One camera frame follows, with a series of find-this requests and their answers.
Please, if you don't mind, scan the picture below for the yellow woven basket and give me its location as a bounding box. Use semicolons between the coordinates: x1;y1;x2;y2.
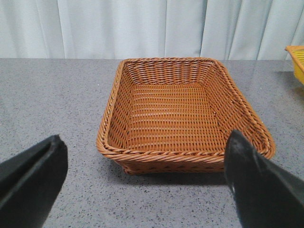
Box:
285;46;304;84

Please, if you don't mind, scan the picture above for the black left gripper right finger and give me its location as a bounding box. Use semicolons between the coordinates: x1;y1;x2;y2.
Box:
224;130;304;228

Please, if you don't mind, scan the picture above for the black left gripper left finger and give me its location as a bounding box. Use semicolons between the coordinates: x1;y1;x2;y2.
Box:
0;135;68;228

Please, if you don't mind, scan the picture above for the brown woven basket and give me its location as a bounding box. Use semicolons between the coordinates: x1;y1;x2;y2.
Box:
96;57;276;175

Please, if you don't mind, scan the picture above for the white curtain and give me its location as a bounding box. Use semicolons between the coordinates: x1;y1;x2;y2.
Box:
0;0;304;60

